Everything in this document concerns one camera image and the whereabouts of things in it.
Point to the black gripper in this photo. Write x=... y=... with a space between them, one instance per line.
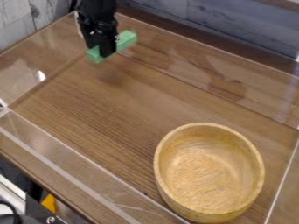
x=97 y=24

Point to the brown wooden bowl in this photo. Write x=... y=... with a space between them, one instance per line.
x=209 y=172

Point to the yellow warning sticker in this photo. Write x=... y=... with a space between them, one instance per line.
x=49 y=203

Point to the clear acrylic corner bracket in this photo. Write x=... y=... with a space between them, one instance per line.
x=77 y=23

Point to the clear acrylic enclosure wall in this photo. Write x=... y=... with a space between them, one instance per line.
x=81 y=122

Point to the green rectangular block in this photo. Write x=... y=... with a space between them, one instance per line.
x=125 y=39

